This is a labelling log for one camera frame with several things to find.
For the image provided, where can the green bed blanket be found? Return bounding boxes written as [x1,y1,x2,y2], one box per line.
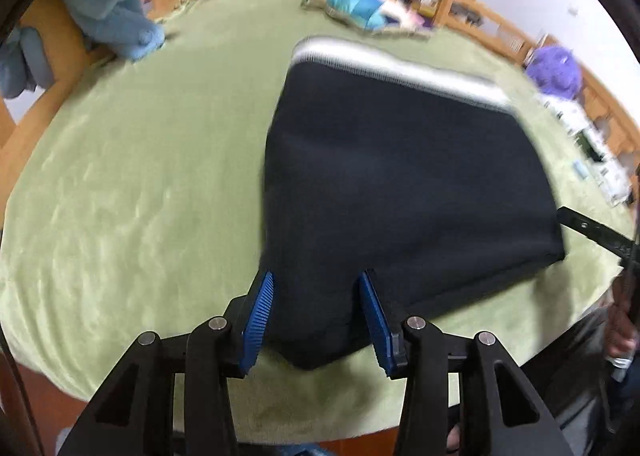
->
[1,0,634,444]

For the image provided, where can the purple fluffy plush toy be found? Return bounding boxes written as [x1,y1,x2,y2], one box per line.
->
[525,45,582,100]

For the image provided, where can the colourful geometric cushion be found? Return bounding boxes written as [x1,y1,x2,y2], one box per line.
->
[302,0,432,38]

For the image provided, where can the small light blue box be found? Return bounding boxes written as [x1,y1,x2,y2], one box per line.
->
[572,160,591,181]

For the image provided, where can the black tablet on pillow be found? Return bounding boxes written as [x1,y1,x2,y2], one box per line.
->
[575,131,606,163]

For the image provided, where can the black pants with white stripe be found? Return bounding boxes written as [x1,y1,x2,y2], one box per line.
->
[260,36,565,370]

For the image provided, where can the person's right hand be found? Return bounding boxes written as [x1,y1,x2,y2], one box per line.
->
[604,271,639,358]

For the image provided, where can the white black-dotted pillow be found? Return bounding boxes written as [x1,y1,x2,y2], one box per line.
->
[535,94,631,207]

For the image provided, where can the light blue fluffy blanket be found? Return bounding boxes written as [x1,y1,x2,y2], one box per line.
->
[1,0,165,99]

